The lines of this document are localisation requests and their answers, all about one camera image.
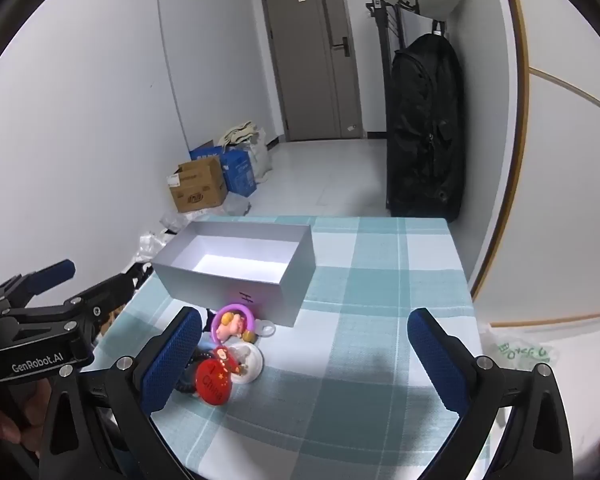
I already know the blue cardboard box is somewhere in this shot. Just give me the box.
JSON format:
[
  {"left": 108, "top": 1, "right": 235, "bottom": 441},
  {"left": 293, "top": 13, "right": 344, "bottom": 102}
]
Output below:
[{"left": 189, "top": 145, "right": 258, "bottom": 198}]

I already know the red round badge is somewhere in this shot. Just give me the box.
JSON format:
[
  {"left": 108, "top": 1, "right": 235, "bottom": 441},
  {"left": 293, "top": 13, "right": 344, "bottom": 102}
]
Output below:
[{"left": 194, "top": 345, "right": 248, "bottom": 405}]

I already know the grey door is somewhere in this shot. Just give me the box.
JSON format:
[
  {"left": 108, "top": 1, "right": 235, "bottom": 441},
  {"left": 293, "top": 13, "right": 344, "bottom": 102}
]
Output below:
[{"left": 257, "top": 0, "right": 366, "bottom": 143}]

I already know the green print plastic bag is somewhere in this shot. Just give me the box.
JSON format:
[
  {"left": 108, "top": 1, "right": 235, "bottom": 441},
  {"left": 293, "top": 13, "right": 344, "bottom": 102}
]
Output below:
[{"left": 480, "top": 325, "right": 563, "bottom": 381}]

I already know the brown cardboard box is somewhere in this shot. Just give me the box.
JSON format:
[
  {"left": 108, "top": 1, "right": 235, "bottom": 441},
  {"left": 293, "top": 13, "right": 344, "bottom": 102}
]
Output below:
[{"left": 167, "top": 156, "right": 229, "bottom": 214}]

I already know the white bag with cloths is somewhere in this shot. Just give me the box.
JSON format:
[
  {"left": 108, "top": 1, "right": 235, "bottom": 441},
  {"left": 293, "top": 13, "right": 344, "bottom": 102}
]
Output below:
[{"left": 215, "top": 121, "right": 272, "bottom": 181}]

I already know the white round badge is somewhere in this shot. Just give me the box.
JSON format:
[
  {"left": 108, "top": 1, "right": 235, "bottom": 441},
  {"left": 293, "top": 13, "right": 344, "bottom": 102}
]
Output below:
[{"left": 227, "top": 341, "right": 265, "bottom": 386}]

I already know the purple ring badge pink figure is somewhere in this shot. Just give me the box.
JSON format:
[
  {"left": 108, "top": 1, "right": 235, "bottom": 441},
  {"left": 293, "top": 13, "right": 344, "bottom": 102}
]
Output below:
[{"left": 209, "top": 301, "right": 257, "bottom": 343}]

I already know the black garment bag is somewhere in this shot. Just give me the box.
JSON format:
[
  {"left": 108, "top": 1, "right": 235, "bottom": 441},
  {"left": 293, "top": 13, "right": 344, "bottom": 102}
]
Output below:
[{"left": 385, "top": 32, "right": 467, "bottom": 225}]

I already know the person's left hand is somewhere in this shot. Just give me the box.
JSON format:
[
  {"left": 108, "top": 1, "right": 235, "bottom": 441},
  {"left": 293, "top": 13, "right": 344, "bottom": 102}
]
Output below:
[{"left": 0, "top": 380, "right": 56, "bottom": 461}]

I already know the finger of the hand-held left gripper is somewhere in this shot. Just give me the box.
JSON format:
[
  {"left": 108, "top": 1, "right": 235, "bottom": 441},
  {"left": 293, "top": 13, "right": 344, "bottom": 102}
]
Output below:
[
  {"left": 0, "top": 264, "right": 153, "bottom": 356},
  {"left": 0, "top": 259, "right": 77, "bottom": 311}
]

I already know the grey cardboard box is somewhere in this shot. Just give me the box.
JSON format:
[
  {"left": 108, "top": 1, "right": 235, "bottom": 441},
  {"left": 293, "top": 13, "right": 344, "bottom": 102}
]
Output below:
[{"left": 151, "top": 220, "right": 316, "bottom": 328}]

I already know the teal checkered tablecloth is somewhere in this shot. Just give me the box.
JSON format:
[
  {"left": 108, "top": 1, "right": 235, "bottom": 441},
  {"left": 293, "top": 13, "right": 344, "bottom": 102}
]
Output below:
[{"left": 97, "top": 216, "right": 486, "bottom": 480}]

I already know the black coat rack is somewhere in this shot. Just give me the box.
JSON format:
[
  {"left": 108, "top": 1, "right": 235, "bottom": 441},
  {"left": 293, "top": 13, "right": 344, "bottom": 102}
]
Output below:
[{"left": 365, "top": 0, "right": 451, "bottom": 141}]

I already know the white round black-rimmed toy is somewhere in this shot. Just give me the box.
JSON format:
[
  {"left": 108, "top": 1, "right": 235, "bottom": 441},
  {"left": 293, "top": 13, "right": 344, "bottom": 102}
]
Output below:
[{"left": 174, "top": 350, "right": 216, "bottom": 398}]

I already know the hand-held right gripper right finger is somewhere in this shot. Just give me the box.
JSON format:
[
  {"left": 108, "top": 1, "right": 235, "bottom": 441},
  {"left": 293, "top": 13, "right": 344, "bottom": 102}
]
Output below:
[{"left": 406, "top": 308, "right": 576, "bottom": 480}]

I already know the crumpled clear plastic bag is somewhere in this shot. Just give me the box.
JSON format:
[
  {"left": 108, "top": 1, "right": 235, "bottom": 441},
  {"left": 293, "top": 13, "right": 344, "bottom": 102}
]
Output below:
[
  {"left": 159, "top": 195, "right": 253, "bottom": 233},
  {"left": 130, "top": 230, "right": 170, "bottom": 266}
]

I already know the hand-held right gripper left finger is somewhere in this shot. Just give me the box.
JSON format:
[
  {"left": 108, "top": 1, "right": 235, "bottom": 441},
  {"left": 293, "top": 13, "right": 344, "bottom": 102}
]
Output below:
[{"left": 39, "top": 306, "right": 202, "bottom": 480}]

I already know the white panel with wooden edge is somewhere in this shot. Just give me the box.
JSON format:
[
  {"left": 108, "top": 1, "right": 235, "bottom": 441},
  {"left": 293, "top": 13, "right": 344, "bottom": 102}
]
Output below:
[{"left": 467, "top": 0, "right": 600, "bottom": 328}]

